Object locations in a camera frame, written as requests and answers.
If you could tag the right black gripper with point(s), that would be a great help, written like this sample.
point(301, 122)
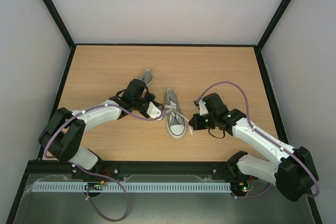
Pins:
point(197, 121)

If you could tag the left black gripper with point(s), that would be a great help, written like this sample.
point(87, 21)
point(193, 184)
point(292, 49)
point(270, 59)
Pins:
point(149, 95)

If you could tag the grey sneaker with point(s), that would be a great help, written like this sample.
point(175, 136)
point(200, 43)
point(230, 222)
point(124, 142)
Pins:
point(146, 77)

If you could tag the grey sneaker sideways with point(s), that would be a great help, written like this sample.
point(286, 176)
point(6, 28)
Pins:
point(176, 122)

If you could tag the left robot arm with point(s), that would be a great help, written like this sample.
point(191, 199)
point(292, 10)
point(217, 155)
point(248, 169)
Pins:
point(62, 136)

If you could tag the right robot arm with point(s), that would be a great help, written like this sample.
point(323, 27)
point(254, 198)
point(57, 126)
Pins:
point(290, 169)

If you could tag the right circuit board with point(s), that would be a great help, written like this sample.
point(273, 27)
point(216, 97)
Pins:
point(242, 186)

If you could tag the circuit board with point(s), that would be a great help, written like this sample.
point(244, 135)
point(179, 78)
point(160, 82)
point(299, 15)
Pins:
point(242, 186)
point(96, 185)

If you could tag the left circuit board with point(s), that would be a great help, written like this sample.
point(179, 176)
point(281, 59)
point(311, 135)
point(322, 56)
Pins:
point(96, 185)

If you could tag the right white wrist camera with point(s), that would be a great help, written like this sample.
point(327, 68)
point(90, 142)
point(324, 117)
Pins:
point(201, 107)

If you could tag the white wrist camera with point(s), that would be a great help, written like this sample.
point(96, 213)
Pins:
point(201, 107)
point(155, 111)

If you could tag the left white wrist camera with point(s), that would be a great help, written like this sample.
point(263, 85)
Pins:
point(155, 111)

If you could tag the light blue cable duct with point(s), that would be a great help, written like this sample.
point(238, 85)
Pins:
point(77, 187)

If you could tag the black aluminium frame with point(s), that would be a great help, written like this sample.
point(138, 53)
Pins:
point(38, 166)

